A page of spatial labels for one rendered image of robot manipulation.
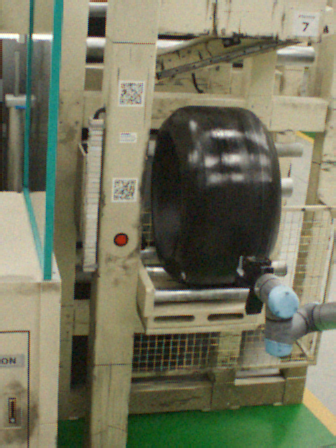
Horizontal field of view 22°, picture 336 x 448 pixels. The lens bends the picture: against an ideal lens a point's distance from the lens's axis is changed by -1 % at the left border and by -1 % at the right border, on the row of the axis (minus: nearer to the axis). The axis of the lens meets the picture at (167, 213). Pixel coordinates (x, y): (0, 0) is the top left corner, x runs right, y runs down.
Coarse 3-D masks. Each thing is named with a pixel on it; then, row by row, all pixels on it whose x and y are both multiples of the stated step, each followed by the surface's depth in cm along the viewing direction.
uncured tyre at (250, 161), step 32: (160, 128) 272; (192, 128) 246; (224, 128) 247; (256, 128) 249; (160, 160) 280; (192, 160) 241; (224, 160) 241; (256, 160) 243; (160, 192) 288; (192, 192) 240; (224, 192) 239; (256, 192) 241; (160, 224) 282; (192, 224) 241; (224, 224) 240; (256, 224) 243; (160, 256) 271; (192, 256) 246; (224, 256) 246; (256, 256) 248
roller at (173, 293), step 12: (156, 288) 258; (168, 288) 259; (180, 288) 260; (192, 288) 261; (204, 288) 262; (216, 288) 262; (228, 288) 263; (240, 288) 264; (156, 300) 258; (168, 300) 259; (180, 300) 260
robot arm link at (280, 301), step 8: (272, 280) 223; (280, 280) 225; (264, 288) 222; (272, 288) 219; (280, 288) 217; (288, 288) 217; (264, 296) 220; (272, 296) 216; (280, 296) 214; (288, 296) 214; (296, 296) 215; (264, 304) 221; (272, 304) 215; (280, 304) 214; (288, 304) 215; (296, 304) 216; (272, 312) 217; (280, 312) 215; (288, 312) 216
